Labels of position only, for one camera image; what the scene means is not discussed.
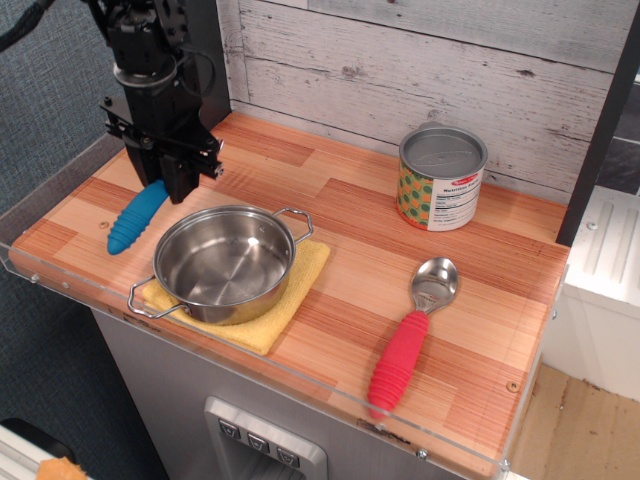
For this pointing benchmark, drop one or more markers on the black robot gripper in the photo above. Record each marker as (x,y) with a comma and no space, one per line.
(143,118)

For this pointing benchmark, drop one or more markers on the blue handled metal fork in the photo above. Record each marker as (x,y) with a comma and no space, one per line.
(136,217)

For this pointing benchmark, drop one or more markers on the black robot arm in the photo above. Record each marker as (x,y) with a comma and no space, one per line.
(142,35)

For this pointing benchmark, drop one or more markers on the stainless steel pot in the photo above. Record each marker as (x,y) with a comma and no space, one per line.
(227,265)

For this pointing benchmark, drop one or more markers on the clear acrylic table guard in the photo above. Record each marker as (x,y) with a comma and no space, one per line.
(462,408)

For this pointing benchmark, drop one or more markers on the yellow folded cloth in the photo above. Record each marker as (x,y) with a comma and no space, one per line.
(260,334)

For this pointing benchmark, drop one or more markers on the grey toy kitchen cabinet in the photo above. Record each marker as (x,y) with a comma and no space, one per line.
(171,384)

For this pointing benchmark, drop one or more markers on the toy food can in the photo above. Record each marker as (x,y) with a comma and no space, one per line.
(440,176)

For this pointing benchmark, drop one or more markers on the silver dispenser button panel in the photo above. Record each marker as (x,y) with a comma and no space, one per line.
(260,445)

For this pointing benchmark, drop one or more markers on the black and white device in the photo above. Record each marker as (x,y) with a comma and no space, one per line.
(24,447)

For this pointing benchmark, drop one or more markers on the orange plush object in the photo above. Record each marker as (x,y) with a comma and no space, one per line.
(60,469)

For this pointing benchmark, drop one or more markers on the white toy cabinet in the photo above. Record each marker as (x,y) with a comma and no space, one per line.
(593,332)

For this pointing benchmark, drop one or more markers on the dark grey left post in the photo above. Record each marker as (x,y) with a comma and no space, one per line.
(215,65)

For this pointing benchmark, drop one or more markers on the dark grey post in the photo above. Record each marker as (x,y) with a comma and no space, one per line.
(611,112)
(215,65)

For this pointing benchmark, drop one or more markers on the red handled metal spoon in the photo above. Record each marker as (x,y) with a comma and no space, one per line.
(433,287)

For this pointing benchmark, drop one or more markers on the dark grey right post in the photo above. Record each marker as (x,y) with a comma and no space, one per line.
(611,112)

